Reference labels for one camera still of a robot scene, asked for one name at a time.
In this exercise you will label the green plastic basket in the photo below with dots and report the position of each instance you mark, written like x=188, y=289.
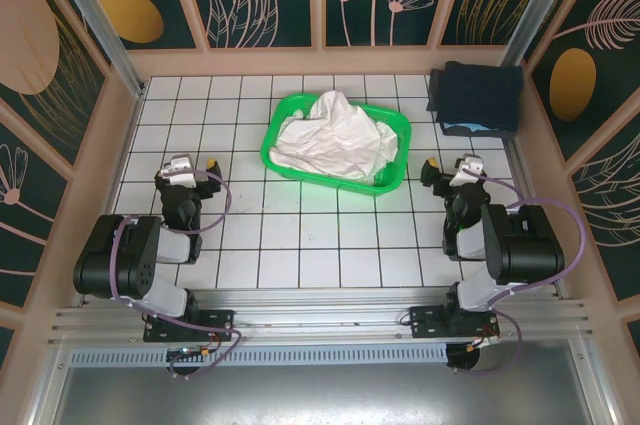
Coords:
x=395, y=180

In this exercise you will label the white t-shirt with robot print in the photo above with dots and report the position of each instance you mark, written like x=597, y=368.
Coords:
x=330, y=140

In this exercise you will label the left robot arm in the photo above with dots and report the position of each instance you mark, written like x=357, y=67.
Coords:
x=115, y=255

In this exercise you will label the light blue folded t-shirt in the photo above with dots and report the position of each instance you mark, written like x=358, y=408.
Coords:
x=465, y=128

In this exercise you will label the dark grey folded t-shirt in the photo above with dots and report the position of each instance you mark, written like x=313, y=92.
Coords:
x=435, y=92

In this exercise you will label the black folded t-shirt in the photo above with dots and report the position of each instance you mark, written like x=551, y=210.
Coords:
x=505, y=135

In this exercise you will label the navy folded t-shirt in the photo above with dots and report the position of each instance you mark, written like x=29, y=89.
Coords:
x=480, y=95

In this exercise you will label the small circuit board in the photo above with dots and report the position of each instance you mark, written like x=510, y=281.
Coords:
x=189, y=351

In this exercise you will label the grey metal front panel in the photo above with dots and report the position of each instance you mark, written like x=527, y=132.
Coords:
x=320, y=395

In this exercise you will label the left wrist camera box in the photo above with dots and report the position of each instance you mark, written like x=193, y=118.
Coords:
x=180, y=170

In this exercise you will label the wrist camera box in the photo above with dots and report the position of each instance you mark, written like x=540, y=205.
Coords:
x=469, y=170
x=180, y=170

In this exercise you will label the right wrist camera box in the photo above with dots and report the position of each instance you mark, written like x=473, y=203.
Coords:
x=469, y=170

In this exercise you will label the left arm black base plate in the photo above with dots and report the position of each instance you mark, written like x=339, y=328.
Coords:
x=215, y=320

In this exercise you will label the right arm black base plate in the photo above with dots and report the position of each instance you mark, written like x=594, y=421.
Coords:
x=425, y=320

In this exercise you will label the aluminium mounting rail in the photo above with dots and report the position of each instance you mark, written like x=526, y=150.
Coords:
x=320, y=315

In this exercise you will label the aluminium corner post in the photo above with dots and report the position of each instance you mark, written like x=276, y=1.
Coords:
x=95, y=10
x=537, y=0

